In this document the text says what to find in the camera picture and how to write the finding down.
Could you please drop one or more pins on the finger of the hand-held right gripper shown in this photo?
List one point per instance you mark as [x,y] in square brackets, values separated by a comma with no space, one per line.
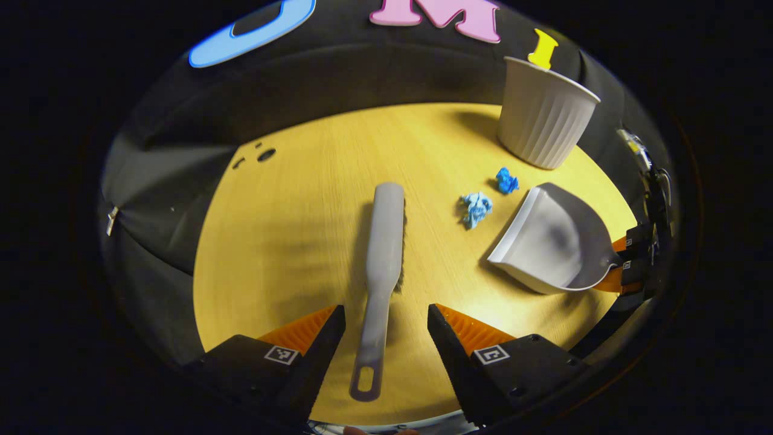
[634,272]
[639,237]

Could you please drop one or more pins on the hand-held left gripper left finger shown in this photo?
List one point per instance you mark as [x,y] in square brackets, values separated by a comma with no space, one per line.
[317,368]

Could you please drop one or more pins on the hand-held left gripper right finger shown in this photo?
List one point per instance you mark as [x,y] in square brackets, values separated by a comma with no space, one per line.
[453,362]

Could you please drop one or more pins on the grey dustpan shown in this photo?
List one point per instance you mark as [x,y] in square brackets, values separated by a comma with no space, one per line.
[543,241]

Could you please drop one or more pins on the small grey broom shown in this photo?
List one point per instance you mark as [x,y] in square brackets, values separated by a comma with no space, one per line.
[383,241]

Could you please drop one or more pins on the small blue paper wad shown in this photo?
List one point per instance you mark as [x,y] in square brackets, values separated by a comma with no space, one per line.
[507,180]

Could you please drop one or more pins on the white ribbed garbage bin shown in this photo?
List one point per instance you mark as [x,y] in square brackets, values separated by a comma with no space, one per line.
[543,115]

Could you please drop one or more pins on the large light blue paper wad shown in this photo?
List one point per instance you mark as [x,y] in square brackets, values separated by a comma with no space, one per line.
[477,208]

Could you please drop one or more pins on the small white clip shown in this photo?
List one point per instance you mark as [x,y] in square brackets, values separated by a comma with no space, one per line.
[112,220]

